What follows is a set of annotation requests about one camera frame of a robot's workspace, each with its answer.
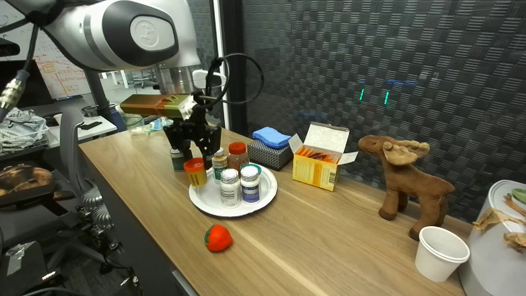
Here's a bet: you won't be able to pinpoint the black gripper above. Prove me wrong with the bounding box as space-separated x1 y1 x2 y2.
162 93 223 170

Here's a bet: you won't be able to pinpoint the green tin can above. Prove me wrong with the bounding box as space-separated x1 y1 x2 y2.
169 150 185 173

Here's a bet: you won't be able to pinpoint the yellow container with orange lid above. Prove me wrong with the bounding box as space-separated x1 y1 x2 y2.
182 157 208 190

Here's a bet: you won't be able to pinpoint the spice bottle with orange lid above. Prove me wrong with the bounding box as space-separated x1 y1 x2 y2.
226 142 249 172

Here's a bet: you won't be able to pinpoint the small white pill bottle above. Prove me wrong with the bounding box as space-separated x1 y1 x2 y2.
218 169 243 208

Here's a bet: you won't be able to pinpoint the white pill bottle purple label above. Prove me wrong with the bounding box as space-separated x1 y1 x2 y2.
238 164 263 205

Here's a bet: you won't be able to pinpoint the white paper plate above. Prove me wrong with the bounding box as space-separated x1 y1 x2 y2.
187 164 279 220

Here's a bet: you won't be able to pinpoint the gold foil wrapped box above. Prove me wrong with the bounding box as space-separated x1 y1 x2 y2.
118 93 197 122

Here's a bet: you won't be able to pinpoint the clear plastic tub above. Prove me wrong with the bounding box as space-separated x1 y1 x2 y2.
121 116 146 132

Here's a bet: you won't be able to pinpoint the grey patterned block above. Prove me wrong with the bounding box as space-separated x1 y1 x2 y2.
246 139 294 172

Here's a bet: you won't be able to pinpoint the blue folded cloth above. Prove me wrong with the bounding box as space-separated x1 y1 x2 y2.
249 126 292 152

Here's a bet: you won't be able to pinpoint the open yellow cardboard box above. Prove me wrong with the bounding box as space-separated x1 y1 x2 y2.
287 122 360 193

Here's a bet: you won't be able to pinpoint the grey office chair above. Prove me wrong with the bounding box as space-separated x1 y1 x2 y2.
31 104 143 296

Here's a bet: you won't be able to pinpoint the black monitor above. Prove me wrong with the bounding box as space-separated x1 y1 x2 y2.
0 57 55 109

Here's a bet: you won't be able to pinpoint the brown patterned cushion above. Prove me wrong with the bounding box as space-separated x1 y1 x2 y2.
0 164 55 208

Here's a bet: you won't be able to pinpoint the pile of grey clothes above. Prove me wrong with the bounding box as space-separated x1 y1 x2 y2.
0 106 51 155

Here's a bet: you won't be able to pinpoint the black bag with tag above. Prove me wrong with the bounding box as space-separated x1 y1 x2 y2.
0 238 62 296

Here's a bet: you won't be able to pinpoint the brown moose plush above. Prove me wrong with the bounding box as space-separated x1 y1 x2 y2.
356 134 457 243

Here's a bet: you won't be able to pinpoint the white paper cup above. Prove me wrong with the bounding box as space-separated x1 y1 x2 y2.
412 224 471 285

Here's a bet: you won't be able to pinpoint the small green object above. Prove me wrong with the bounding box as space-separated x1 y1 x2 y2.
508 187 526 206

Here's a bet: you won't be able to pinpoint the brown dried scraps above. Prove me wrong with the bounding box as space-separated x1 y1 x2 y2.
471 193 526 254

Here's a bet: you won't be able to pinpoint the white camera with black face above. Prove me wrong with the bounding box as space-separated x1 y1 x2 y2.
192 68 226 93

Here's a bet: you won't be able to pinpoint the black camera cable loop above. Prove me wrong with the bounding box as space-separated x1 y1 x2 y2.
203 52 266 108

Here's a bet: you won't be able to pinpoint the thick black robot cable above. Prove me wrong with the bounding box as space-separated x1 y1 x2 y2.
0 22 41 124

